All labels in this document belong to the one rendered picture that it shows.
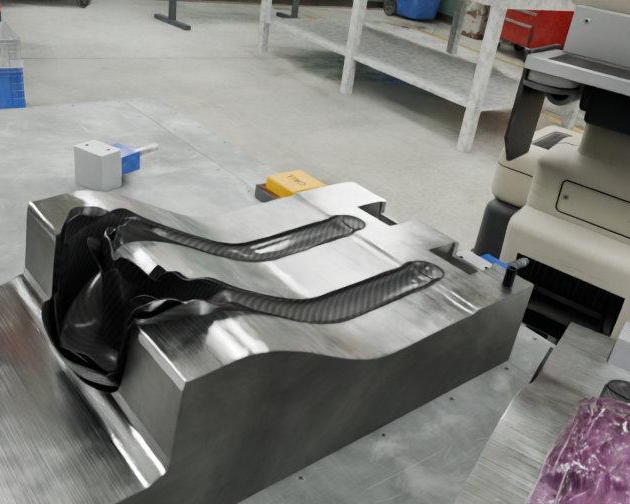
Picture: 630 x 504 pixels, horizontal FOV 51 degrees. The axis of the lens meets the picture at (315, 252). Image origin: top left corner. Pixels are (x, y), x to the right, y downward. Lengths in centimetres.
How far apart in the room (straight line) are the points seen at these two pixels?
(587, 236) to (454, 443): 52
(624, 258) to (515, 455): 59
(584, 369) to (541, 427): 16
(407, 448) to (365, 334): 10
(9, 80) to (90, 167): 285
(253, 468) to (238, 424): 5
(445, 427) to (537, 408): 13
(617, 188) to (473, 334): 46
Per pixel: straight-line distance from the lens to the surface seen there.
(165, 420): 42
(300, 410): 48
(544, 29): 688
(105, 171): 91
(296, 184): 90
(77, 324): 54
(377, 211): 76
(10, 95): 378
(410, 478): 54
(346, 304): 57
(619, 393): 62
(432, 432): 59
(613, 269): 101
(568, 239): 102
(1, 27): 408
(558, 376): 60
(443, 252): 69
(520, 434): 47
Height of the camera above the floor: 119
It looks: 28 degrees down
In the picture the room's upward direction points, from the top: 9 degrees clockwise
